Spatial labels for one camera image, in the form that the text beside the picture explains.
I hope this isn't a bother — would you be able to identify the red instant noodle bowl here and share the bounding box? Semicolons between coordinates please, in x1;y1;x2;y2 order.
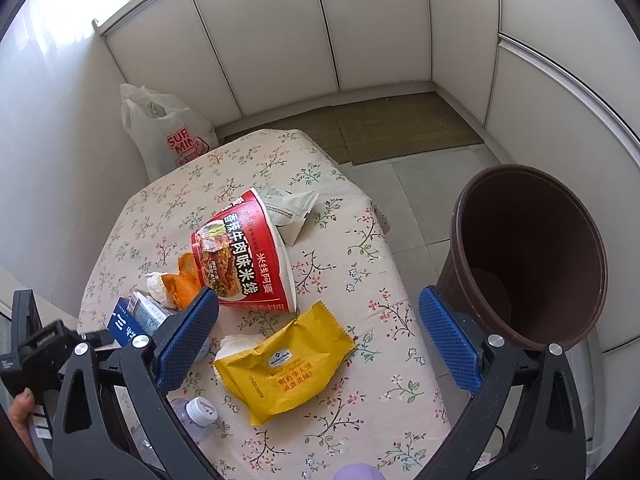
190;187;299;315

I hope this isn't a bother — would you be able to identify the white tissue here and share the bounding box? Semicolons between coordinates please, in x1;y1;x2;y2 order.
145;271;176;308
220;332;262;361

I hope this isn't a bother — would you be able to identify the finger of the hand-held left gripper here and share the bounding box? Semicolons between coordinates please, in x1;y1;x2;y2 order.
77;329;116;347

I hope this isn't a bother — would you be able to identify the purple object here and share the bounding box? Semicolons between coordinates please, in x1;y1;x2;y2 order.
334;462;381;480

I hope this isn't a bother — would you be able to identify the brown woven floor mat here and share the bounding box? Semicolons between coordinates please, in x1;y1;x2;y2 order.
332;91;488;166
220;105;352;165

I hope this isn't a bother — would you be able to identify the white plastic shopping bag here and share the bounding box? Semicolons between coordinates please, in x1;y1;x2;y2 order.
119;83;220;182

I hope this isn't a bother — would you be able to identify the orange peel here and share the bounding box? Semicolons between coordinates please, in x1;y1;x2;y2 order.
170;252;208;311

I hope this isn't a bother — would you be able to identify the white grey wrapper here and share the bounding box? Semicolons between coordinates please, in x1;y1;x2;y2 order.
260;186;321;247

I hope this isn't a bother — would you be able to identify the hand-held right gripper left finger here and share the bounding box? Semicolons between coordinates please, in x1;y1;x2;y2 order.
52;287;221;480

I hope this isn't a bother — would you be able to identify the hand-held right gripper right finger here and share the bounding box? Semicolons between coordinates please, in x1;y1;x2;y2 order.
417;285;587;480

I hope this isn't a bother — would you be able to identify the blue white carton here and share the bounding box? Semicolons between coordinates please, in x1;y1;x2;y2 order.
107;291;181;348

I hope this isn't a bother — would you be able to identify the yellow snack packet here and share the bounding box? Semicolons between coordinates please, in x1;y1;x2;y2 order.
213;301;357;427

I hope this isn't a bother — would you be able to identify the clear plastic water bottle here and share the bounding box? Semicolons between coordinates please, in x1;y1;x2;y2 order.
129;396;221;461

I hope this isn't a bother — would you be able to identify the floral tablecloth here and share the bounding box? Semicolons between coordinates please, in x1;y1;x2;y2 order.
77;129;453;480

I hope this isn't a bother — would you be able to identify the brown plastic trash bin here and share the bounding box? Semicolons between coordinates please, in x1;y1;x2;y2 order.
435;163;608;352

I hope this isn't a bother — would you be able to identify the person's left hand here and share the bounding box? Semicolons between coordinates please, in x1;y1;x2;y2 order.
6;389;53;471

